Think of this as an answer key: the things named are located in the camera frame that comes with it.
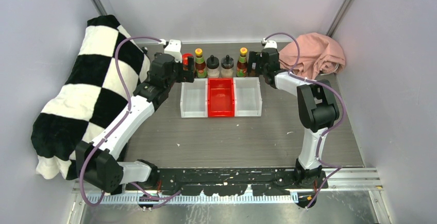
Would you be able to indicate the left white plastic bin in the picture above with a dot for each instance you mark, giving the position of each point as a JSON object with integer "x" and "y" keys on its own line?
{"x": 193, "y": 100}

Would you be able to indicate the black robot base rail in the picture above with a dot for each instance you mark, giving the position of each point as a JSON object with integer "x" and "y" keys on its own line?
{"x": 264, "y": 181}

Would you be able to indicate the right white plastic bin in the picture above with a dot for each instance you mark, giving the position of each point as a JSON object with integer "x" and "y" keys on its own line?
{"x": 248, "y": 99}

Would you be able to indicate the black lid white seasoning jar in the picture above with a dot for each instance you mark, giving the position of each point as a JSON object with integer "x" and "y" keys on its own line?
{"x": 213, "y": 64}

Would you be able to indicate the black white checkered blanket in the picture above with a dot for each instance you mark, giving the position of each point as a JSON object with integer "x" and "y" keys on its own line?
{"x": 108, "y": 67}

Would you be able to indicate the white plastic bin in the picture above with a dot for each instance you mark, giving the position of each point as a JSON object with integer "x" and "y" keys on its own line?
{"x": 248, "y": 99}
{"x": 193, "y": 100}

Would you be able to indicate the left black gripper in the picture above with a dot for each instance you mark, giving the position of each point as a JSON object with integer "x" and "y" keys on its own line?
{"x": 186, "y": 76}

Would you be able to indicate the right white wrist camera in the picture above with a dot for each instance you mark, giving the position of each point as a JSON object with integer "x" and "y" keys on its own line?
{"x": 269, "y": 43}

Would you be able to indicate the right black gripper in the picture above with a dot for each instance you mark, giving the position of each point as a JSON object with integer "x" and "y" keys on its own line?
{"x": 254, "y": 57}

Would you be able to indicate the red lid chili sauce jar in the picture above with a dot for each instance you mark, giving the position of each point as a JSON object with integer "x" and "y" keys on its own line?
{"x": 186, "y": 63}

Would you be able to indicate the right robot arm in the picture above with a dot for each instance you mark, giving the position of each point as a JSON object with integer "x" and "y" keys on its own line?
{"x": 317, "y": 109}

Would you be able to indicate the red plastic bin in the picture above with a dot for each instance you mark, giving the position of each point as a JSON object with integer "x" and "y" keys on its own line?
{"x": 221, "y": 97}

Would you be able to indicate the yellow cap sauce bottle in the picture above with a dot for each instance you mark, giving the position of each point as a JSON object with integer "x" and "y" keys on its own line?
{"x": 242, "y": 63}
{"x": 200, "y": 64}

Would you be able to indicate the pink cloth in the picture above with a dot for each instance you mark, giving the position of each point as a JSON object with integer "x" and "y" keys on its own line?
{"x": 319, "y": 54}

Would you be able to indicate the grey lid seasoning jar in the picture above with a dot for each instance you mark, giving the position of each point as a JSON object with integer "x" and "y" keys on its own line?
{"x": 227, "y": 65}

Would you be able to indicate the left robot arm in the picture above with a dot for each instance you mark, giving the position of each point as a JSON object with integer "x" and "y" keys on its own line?
{"x": 97, "y": 161}

